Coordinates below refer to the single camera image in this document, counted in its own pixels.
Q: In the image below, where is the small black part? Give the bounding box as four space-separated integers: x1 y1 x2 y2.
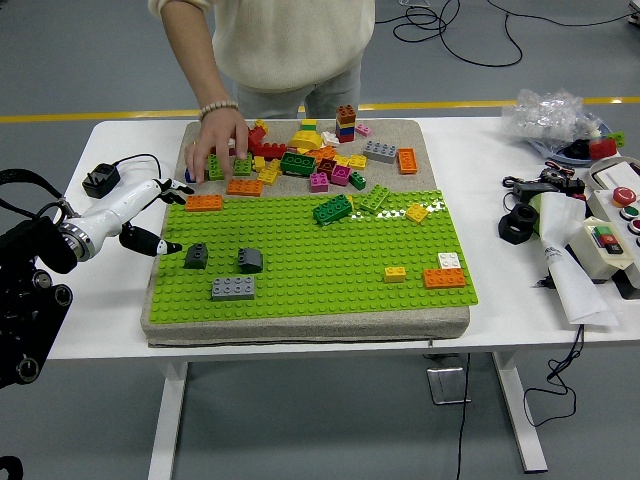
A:
562 139 592 160

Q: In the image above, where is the person's right hand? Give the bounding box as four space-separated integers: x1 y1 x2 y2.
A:
183 108 250 185

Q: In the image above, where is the white table leg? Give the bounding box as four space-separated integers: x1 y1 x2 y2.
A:
147 360 189 480
490 351 549 474

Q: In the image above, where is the grey-brown mat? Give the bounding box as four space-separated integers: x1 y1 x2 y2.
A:
139 118 471 349

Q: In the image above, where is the dark green long brick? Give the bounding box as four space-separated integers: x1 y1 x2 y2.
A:
312 193 353 227
279 151 318 178

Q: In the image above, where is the small white switch box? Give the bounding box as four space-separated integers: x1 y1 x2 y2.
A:
568 216 635 285

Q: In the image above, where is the large black nut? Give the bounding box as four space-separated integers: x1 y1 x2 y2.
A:
497 203 540 246

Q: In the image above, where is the green studded baseplate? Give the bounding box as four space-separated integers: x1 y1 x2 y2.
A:
148 189 480 324

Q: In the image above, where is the black floor cable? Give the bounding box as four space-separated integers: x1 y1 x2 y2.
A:
487 0 640 27
374 0 524 68

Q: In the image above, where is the bead bracelet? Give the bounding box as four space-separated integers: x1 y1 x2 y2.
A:
198 99 240 123

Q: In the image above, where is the orange long brick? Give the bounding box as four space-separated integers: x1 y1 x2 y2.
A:
422 267 468 291
396 147 419 175
184 194 224 213
225 178 264 197

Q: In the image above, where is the black motor with red wires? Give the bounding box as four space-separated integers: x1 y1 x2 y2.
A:
539 167 586 199

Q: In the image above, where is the light grey long brick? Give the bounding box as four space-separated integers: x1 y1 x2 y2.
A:
362 140 400 165
210 275 256 302

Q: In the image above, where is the clear plastic bag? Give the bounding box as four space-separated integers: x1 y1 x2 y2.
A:
501 88 609 154

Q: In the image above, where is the red long brick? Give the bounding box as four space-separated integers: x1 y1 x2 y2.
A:
249 142 288 161

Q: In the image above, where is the black power adapter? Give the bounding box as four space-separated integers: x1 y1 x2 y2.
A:
512 180 561 202

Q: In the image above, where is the person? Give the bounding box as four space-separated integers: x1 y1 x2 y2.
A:
147 0 376 121

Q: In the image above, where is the yellow long brick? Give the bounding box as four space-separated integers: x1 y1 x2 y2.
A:
256 158 284 187

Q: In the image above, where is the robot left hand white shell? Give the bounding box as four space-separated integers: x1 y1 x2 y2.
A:
78 177 196 259

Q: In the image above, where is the white flat device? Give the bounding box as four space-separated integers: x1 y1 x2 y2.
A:
587 156 640 194

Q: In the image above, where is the black hanging cable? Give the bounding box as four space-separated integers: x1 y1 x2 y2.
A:
454 352 472 480
523 324 585 428

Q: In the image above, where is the brown orange blue red tower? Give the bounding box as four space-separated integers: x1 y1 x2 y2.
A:
335 104 358 144

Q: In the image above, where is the white paper sheet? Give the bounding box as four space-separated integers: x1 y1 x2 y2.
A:
537 192 621 327

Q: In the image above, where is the black power plug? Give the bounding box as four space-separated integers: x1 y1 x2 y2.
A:
81 162 122 200

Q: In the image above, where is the dark grey sloped brick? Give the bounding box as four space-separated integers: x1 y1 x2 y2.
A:
237 247 264 274
182 243 210 270

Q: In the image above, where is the pale blue bowl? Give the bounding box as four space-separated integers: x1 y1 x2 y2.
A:
527 122 626 164

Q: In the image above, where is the metal floor plate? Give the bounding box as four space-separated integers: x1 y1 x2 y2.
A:
426 367 472 405

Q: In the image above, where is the control box with buttons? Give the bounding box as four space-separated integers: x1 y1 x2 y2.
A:
585 185 640 301

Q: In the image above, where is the yellow arch brick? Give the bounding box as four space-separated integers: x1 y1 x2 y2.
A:
289 129 324 151

